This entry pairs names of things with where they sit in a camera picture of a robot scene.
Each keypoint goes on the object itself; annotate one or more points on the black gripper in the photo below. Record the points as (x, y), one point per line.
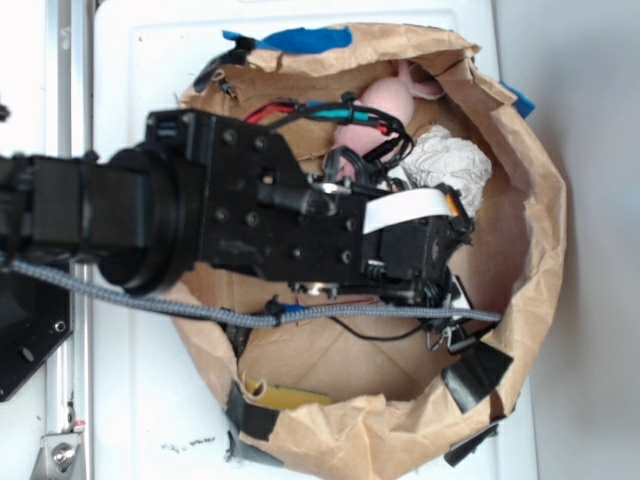
(410, 237)

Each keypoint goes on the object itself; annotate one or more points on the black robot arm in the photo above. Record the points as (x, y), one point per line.
(204, 188)

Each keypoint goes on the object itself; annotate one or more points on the pink plush bunny toy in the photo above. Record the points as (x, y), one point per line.
(395, 96)

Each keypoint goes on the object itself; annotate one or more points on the aluminium extrusion rail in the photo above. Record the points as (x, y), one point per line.
(68, 36)

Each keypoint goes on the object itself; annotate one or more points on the brown paper bag bin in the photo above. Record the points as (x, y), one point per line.
(396, 404)

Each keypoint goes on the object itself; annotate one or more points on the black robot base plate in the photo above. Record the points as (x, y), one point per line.
(35, 321)

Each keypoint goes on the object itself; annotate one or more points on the metal corner bracket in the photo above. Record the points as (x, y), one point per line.
(60, 457)

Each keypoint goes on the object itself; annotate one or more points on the crumpled white paper ball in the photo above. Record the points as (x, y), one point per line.
(439, 157)

